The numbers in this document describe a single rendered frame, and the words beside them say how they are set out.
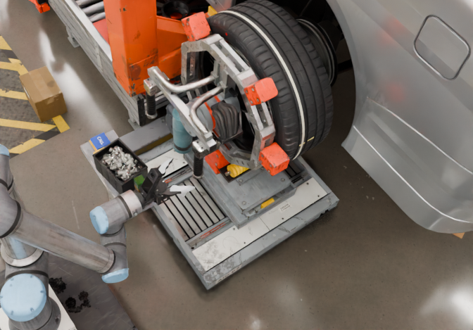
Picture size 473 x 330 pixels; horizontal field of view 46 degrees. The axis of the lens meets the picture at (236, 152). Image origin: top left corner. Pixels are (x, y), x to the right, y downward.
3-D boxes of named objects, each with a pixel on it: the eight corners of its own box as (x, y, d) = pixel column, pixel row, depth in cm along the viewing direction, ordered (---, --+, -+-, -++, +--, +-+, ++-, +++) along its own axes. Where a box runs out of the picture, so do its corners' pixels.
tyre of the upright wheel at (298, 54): (288, 159, 261) (362, 122, 200) (248, 183, 252) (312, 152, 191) (219, 38, 263) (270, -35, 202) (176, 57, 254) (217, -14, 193)
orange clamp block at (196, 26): (212, 34, 211) (204, 10, 208) (195, 41, 208) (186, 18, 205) (205, 35, 217) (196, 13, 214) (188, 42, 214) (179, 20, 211)
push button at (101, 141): (111, 145, 251) (111, 142, 250) (97, 152, 249) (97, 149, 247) (104, 134, 254) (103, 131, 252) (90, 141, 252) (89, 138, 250)
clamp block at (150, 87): (170, 87, 216) (169, 78, 212) (150, 96, 213) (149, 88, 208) (163, 79, 218) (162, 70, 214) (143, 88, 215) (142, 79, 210)
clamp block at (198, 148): (219, 148, 202) (220, 141, 198) (199, 160, 199) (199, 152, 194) (212, 139, 204) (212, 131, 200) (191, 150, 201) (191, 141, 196)
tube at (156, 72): (219, 83, 209) (221, 64, 200) (175, 104, 202) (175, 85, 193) (193, 53, 216) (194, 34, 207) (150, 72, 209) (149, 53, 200)
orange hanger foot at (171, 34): (248, 44, 285) (255, -9, 256) (160, 85, 265) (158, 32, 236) (229, 24, 291) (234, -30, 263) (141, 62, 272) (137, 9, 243)
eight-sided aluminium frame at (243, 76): (263, 183, 233) (284, 103, 188) (250, 191, 231) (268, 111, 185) (192, 97, 255) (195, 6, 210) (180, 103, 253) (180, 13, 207)
